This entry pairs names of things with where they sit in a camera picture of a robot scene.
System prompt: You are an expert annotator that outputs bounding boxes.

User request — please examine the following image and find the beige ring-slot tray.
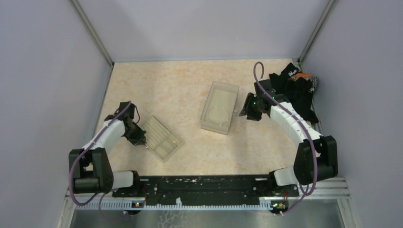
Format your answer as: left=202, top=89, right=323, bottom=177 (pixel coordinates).
left=141, top=115, right=184, bottom=163

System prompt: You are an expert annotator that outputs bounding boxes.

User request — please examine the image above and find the silver pearl-tipped bangle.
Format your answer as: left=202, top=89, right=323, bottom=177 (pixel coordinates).
left=207, top=106, right=229, bottom=124

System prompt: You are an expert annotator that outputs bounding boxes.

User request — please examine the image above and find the clear acrylic box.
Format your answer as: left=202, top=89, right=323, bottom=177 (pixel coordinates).
left=200, top=81, right=240, bottom=135

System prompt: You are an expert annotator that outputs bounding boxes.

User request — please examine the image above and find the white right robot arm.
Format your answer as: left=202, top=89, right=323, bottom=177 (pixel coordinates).
left=240, top=79, right=338, bottom=196

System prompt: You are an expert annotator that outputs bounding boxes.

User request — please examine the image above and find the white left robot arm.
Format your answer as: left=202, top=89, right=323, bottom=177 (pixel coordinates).
left=68, top=101, right=146, bottom=197

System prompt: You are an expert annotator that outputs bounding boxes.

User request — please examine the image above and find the black cloth pile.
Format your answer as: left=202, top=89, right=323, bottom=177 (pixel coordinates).
left=269, top=63, right=319, bottom=124

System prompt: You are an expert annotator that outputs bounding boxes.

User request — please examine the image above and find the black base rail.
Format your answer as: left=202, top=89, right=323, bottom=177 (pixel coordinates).
left=112, top=174, right=299, bottom=206

